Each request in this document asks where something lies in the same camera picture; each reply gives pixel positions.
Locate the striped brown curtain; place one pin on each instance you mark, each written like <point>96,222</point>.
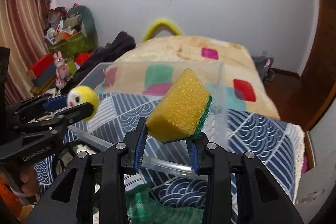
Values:
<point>22,31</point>

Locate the blue white patterned tablecloth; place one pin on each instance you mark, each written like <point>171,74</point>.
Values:
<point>277,144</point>

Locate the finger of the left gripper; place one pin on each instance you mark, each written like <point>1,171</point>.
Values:
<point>65,117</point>
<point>35,107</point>

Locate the clear plastic storage bin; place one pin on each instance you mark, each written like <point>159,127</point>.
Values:
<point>171,157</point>

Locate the yellow fuzzy headband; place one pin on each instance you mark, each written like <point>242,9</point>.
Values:
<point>159,25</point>

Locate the yellow green sponge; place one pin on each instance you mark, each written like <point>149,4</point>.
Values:
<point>182,111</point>

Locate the green dinosaur plush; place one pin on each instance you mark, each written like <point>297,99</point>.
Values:
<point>87,25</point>

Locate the dark clothes pile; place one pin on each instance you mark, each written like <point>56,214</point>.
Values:
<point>110,53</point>

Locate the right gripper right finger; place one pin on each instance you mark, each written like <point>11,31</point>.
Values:
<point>261,199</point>

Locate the red box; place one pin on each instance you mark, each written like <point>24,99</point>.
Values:
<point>35,70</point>

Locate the green cardboard box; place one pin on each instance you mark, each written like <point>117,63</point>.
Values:
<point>74,45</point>

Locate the brown wooden door frame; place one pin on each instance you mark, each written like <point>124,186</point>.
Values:
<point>318,78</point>

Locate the green mesh bag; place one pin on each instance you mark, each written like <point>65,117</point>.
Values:
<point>141,208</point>

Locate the yellow felt ball toy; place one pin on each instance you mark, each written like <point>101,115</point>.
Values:
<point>83,94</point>

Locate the pink rabbit plush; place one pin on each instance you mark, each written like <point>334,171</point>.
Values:
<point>62,70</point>

